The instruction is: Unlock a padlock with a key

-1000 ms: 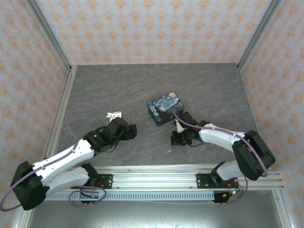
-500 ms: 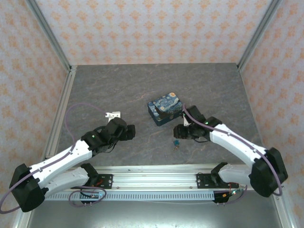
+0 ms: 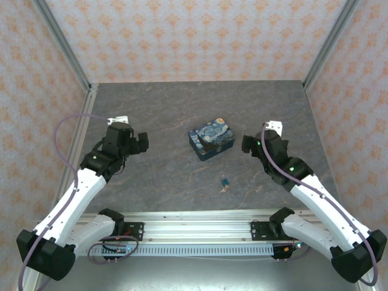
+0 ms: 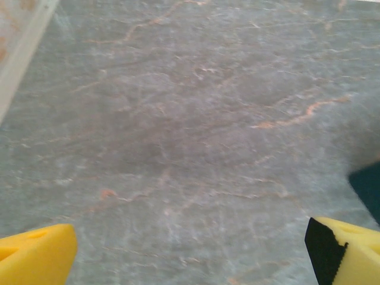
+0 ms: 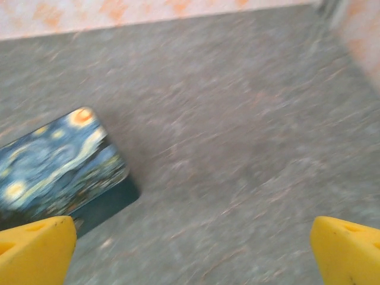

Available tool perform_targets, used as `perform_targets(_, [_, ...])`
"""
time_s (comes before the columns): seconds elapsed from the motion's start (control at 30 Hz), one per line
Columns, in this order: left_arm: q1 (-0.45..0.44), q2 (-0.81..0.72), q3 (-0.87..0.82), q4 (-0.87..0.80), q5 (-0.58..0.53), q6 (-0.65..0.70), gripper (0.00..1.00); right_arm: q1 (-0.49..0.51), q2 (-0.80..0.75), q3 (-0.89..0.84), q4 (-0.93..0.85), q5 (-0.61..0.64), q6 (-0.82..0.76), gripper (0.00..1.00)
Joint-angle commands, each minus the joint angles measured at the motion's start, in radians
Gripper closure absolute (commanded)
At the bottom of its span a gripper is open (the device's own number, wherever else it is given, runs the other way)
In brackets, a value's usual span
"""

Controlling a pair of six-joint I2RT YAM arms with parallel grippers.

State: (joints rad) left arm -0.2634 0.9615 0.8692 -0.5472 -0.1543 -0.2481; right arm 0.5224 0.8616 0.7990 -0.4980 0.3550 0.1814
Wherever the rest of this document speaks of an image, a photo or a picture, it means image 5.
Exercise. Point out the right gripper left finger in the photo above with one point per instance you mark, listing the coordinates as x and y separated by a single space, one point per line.
35 255

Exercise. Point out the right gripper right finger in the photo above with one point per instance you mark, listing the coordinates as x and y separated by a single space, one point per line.
347 255

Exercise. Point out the starry night painted box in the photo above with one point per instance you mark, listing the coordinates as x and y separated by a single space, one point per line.
59 160

